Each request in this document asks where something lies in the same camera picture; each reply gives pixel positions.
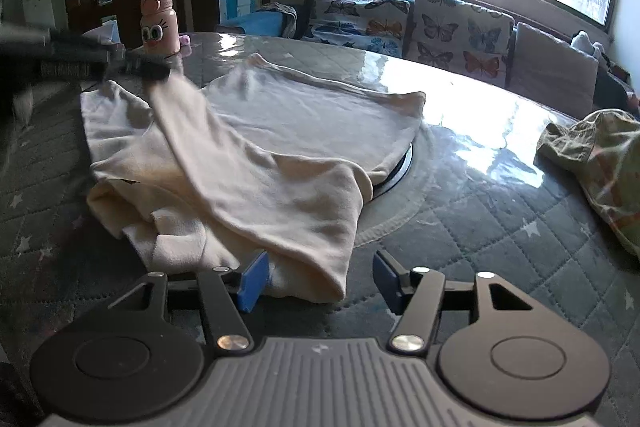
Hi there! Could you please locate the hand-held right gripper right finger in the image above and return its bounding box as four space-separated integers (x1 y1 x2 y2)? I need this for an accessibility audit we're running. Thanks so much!
372 249 546 355

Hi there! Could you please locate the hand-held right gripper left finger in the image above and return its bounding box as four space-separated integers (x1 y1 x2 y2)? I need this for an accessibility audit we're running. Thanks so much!
107 249 271 355

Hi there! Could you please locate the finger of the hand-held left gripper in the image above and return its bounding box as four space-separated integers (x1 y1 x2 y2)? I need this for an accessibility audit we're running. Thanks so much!
102 53 173 82

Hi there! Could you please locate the cream garment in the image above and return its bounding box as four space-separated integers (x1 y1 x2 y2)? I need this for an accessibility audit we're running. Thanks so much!
80 52 426 305

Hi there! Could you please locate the pink cartoon water bottle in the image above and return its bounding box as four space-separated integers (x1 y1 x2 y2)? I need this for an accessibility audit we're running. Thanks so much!
140 0 179 56

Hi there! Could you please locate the tissue box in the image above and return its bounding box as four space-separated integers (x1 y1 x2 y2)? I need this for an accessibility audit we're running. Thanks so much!
80 18 126 58

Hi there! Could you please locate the dark wooden chair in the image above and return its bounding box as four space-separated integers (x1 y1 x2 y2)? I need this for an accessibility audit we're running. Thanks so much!
170 0 193 32

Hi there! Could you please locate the round black induction cooktop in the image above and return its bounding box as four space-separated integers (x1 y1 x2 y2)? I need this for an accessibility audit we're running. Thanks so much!
357 134 416 248

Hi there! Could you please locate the blue blanket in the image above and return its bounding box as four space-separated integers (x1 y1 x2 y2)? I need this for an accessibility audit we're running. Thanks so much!
220 2 298 38

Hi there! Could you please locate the wide butterfly print cushion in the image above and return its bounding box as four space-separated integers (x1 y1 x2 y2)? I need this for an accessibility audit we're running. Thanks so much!
302 0 411 58

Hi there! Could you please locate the floral patterned garment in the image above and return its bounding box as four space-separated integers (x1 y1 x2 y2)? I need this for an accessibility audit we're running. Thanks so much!
536 109 640 260

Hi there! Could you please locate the tall butterfly print cushion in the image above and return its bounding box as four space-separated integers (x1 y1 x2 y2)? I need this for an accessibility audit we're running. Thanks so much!
406 0 516 90

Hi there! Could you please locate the plain white cushion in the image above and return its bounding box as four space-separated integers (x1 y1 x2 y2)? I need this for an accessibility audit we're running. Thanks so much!
507 22 600 118

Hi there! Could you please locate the white plush toy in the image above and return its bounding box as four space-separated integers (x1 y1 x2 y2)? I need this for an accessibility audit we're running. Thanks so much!
570 31 606 58

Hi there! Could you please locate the white wall chart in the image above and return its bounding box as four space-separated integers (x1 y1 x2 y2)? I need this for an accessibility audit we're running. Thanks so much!
22 0 56 28

